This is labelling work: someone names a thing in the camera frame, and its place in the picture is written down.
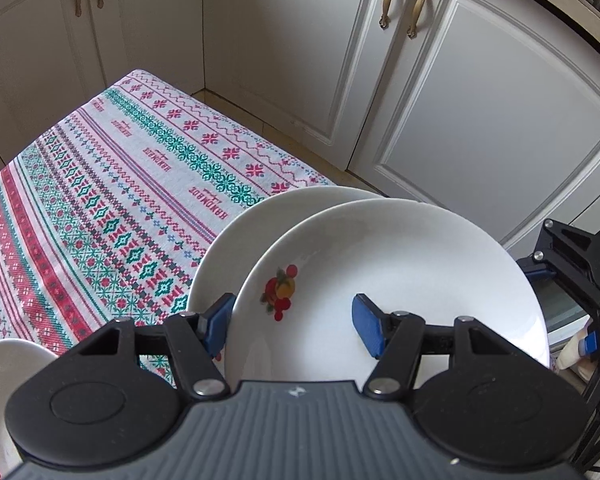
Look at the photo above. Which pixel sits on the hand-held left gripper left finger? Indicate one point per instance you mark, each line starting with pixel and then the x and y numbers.
pixel 219 322

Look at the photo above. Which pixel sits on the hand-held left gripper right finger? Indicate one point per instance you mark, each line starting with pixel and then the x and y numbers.
pixel 367 322

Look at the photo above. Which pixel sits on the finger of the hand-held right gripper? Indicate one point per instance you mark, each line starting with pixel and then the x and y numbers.
pixel 540 272
pixel 590 342

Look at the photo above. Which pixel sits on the white plate with fruit print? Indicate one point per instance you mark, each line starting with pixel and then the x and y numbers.
pixel 405 260

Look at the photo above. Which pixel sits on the plain white plate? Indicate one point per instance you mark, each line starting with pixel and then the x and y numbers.
pixel 230 250

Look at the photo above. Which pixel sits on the white bowl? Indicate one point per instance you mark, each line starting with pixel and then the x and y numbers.
pixel 0 400

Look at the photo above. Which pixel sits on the white plastic bag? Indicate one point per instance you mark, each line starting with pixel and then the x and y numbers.
pixel 572 352

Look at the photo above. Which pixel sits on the white cabinet door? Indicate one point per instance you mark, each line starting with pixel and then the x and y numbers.
pixel 505 110
pixel 30 60
pixel 595 210
pixel 150 20
pixel 290 35

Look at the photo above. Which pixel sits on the red green patterned tablecloth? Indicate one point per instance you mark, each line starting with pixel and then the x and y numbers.
pixel 105 185

